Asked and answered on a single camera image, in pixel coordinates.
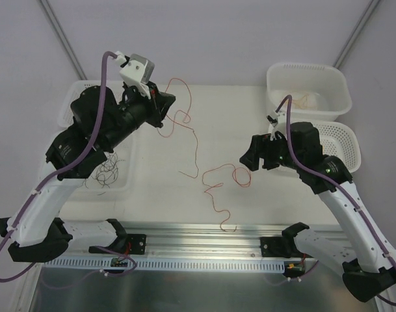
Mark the white basket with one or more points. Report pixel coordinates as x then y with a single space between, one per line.
112 176
65 118
338 140

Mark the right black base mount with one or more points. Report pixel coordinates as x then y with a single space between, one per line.
276 247

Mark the left frame post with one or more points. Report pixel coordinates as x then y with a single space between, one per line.
61 36

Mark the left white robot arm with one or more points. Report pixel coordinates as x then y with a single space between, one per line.
100 123

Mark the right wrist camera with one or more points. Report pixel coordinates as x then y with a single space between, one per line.
277 127

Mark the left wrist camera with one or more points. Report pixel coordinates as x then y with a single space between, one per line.
136 71

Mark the rear right white tub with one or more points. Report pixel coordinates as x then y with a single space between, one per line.
319 92

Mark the rear left white basket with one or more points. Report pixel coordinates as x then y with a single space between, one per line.
65 118

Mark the right frame post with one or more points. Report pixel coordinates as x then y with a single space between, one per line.
363 21

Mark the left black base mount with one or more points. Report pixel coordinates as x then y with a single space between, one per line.
136 243

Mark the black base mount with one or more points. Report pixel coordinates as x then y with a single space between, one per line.
276 247
136 243

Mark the aluminium rail frame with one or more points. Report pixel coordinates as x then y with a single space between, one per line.
73 289

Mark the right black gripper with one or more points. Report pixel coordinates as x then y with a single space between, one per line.
266 153

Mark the front right white basket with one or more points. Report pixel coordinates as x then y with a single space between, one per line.
338 140

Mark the frame post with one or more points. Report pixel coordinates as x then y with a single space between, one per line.
61 36
363 21

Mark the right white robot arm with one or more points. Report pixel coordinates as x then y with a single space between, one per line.
369 268

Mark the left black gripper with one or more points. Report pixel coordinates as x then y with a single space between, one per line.
155 108

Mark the front left white basket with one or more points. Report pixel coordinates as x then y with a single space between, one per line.
112 176

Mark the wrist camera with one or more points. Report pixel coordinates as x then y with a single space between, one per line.
136 71
277 127

